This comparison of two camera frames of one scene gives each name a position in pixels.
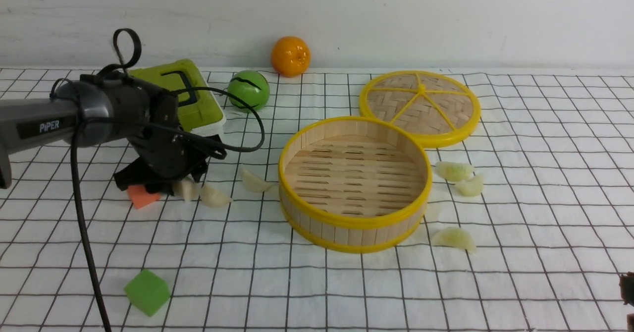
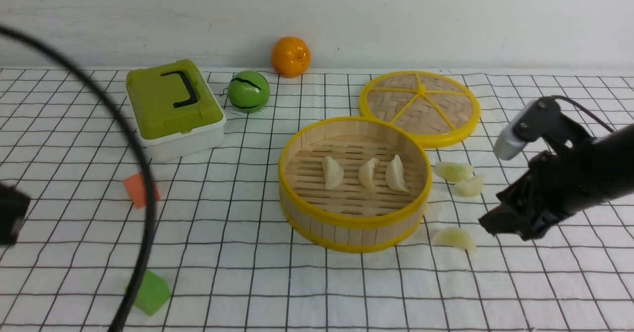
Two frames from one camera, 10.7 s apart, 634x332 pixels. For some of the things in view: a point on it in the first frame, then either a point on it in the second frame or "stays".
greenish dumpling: x=472 y=188 stays
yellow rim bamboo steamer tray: x=353 y=185 stays
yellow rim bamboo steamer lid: x=440 y=109 stays
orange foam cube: x=140 y=197 stays
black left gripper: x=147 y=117 -> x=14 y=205
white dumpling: x=187 y=189 -> x=333 y=174
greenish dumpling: x=454 y=237 stays
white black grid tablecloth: x=530 y=224 stays
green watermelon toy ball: x=252 y=87 stays
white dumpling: x=253 y=184 -> x=395 y=175
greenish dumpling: x=454 y=171 stays
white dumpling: x=212 y=197 -> x=366 y=173
